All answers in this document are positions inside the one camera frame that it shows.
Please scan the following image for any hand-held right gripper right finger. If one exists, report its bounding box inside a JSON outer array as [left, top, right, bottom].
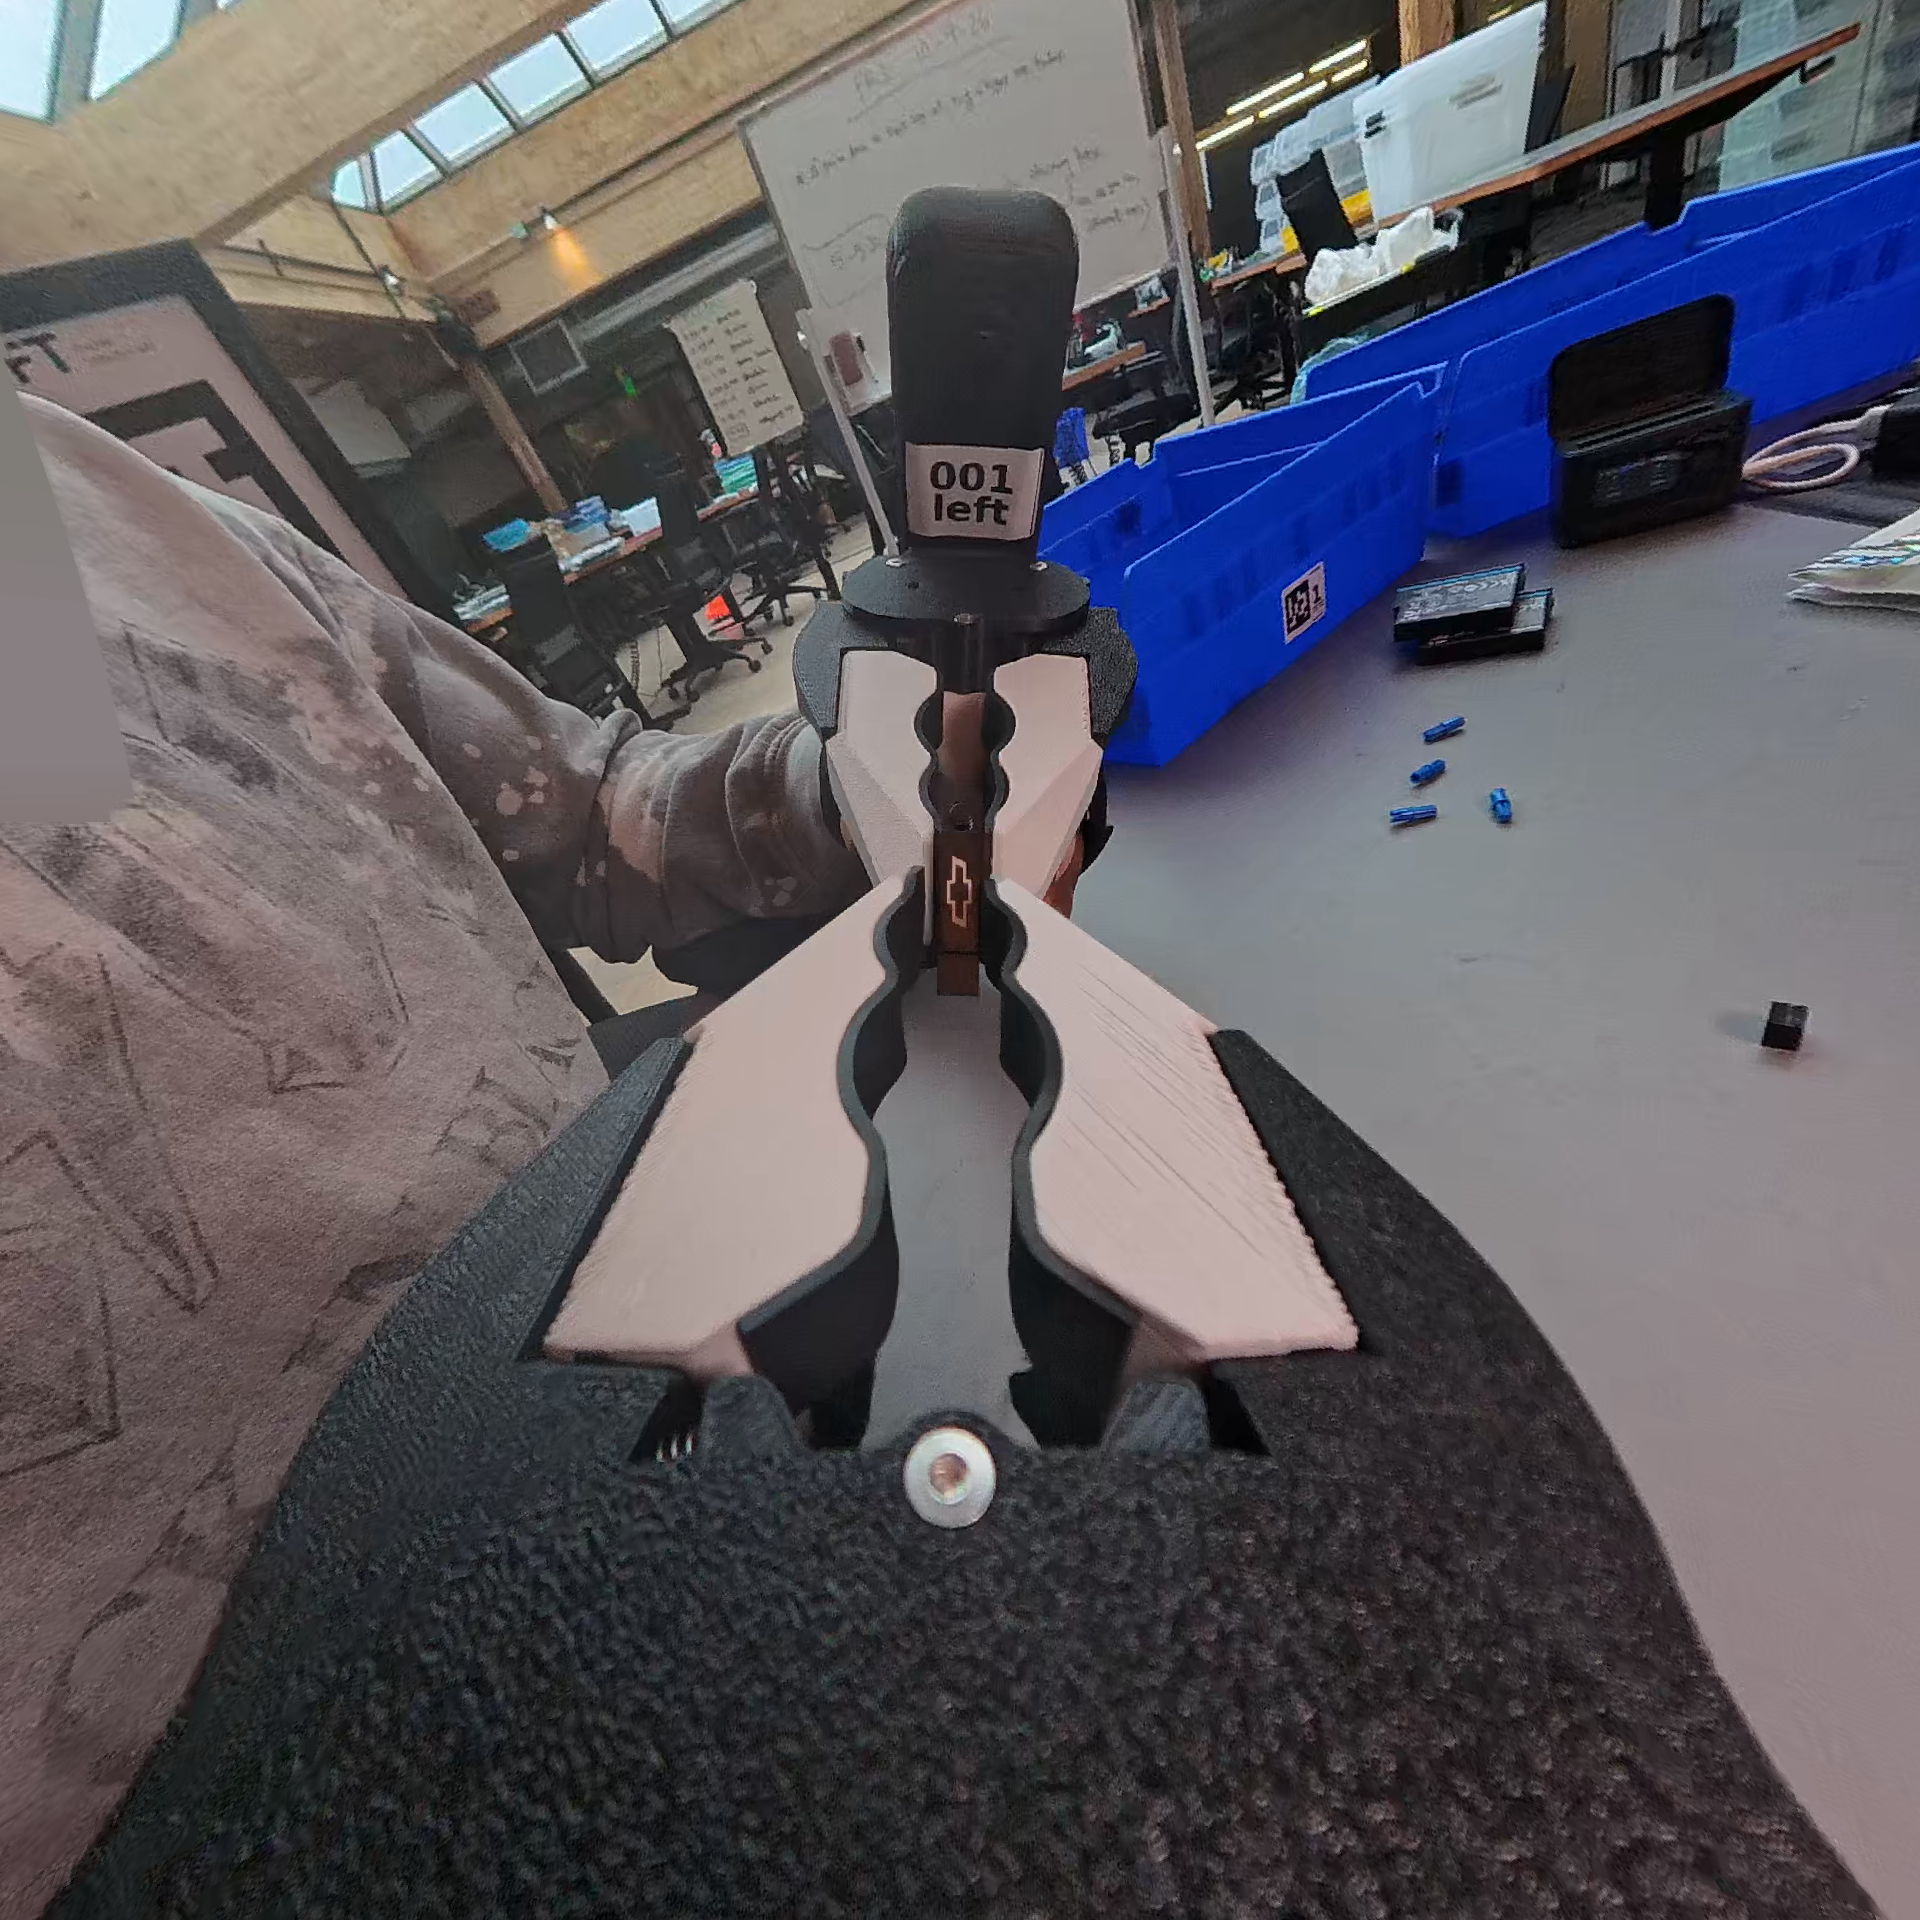
[[988, 878, 1361, 1452]]

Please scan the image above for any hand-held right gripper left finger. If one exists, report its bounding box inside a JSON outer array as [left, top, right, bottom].
[[543, 871, 928, 1452]]

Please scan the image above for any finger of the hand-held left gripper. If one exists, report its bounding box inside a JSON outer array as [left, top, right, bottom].
[[823, 652, 957, 899], [980, 657, 1108, 906]]

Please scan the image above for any black emblem toy tile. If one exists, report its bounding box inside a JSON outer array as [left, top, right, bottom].
[[933, 809, 985, 999]]

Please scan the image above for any person's left forearm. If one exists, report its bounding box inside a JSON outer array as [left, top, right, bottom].
[[502, 703, 858, 962]]

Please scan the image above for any blue bin with square sticker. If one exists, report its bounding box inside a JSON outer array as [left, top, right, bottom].
[[1038, 374, 1444, 770]]

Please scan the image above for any whiteboard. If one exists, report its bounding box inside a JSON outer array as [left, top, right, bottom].
[[736, 0, 1191, 350]]

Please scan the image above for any white flip chart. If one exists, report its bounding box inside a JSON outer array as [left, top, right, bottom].
[[662, 278, 806, 461]]

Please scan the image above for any black office chair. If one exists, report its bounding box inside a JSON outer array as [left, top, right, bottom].
[[487, 532, 639, 729], [644, 481, 774, 676]]

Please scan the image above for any crumpled white plastic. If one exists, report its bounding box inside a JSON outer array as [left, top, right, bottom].
[[1303, 209, 1461, 314]]

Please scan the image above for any black battery pack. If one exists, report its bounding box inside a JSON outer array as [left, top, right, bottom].
[[1393, 564, 1528, 644], [1412, 588, 1557, 667]]

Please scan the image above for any white plastic storage box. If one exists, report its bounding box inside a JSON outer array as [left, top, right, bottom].
[[1353, 4, 1549, 225]]

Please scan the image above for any black hard case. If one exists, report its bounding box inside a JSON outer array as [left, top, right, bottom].
[[1544, 295, 1757, 550]]

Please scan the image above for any wooden top workbench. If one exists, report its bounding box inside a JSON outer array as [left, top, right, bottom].
[[1200, 23, 1862, 287]]

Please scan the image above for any black framed marker board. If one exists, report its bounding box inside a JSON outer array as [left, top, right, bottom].
[[0, 238, 408, 605]]

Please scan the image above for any printed paper leaflet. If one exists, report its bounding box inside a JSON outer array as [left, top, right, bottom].
[[1788, 507, 1920, 612]]

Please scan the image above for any long blue plastic bin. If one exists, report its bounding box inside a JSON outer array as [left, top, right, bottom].
[[1303, 142, 1920, 543]]

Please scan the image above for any white coiled cable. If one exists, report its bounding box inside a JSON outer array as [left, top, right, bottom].
[[1738, 402, 1895, 491]]

